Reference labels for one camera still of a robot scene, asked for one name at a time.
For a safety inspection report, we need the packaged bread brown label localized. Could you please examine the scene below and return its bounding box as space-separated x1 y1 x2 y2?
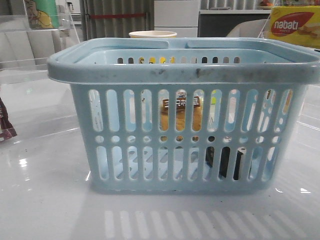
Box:
158 89 203 132

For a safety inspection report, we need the light blue plastic basket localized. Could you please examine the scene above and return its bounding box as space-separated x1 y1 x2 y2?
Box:
47 37 320 193

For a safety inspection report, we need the black object behind basket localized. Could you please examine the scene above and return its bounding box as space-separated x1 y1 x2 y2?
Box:
203 146 247 181

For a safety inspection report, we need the yellow white paper cup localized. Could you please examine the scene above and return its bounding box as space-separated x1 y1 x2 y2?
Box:
128 30 177 39

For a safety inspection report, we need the white cabinet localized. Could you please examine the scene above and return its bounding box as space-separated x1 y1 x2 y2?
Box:
154 0 200 38

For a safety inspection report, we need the red barrier tape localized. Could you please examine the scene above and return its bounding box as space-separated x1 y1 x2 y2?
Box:
89 12 147 19

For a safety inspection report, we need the clear acrylic stand right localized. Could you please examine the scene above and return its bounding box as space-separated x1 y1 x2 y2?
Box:
258 14 271 39

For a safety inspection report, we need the dark red snack packet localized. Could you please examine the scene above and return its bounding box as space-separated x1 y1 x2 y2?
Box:
0 99 17 142

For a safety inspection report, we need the clear acrylic shelf stand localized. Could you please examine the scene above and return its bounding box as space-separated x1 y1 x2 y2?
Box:
0 0 80 84

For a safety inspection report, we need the green yellow snack package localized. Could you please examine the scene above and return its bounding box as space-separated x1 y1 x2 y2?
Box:
24 0 60 30

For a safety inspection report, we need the yellow nabati wafer box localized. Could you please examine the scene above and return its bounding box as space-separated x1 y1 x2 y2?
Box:
266 5 320 49

